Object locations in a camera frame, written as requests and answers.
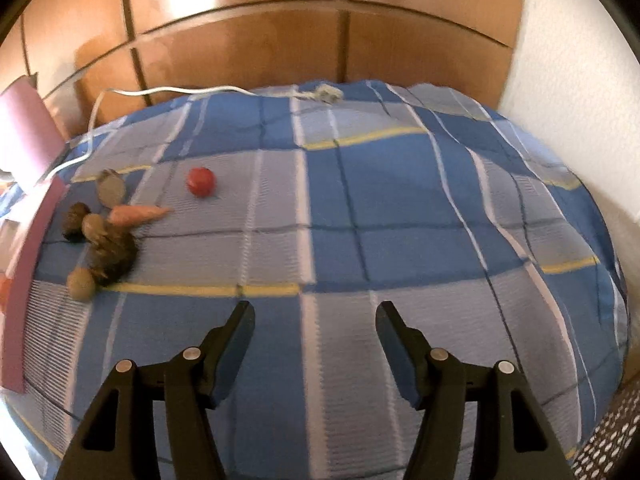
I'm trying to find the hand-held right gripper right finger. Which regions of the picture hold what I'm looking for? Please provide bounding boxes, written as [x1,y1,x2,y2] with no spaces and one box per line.
[375,301,576,480]

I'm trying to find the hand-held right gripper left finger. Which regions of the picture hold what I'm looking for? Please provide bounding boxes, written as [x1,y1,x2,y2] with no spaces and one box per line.
[55,300,256,480]

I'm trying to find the orange carrot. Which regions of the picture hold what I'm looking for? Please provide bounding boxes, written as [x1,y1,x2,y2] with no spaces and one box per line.
[108,204,174,227]

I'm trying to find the red tomato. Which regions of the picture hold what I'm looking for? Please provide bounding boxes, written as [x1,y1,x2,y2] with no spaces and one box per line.
[186,167,217,199]

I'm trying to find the beige potato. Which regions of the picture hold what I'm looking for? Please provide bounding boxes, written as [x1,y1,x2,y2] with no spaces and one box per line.
[81,213,107,244]

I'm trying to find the cut beige root piece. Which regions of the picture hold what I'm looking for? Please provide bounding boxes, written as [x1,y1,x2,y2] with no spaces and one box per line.
[96,170,127,207]

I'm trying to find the pink shallow tray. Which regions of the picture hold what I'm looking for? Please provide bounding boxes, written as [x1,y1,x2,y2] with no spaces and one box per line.
[0,177,69,394]

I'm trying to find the yellow lemon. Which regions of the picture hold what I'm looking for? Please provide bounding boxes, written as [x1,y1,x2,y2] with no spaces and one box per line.
[67,267,97,303]

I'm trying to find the blue plaid blanket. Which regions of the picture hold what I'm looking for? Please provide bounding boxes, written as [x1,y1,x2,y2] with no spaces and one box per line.
[0,79,629,480]

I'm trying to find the dark avocado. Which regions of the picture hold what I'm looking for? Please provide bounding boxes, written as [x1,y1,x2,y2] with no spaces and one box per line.
[61,202,92,241]

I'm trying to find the dotted dark mat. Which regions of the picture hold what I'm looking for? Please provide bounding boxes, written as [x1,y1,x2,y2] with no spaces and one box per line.
[565,390,640,480]

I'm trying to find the pink electric kettle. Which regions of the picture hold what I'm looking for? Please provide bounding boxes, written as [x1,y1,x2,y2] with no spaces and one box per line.
[0,76,67,189]

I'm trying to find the wooden wardrobe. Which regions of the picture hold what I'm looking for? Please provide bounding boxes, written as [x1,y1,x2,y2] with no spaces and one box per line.
[0,0,527,131]

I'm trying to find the white power cable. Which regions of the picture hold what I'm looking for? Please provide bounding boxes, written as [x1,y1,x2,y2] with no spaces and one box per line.
[37,84,346,186]

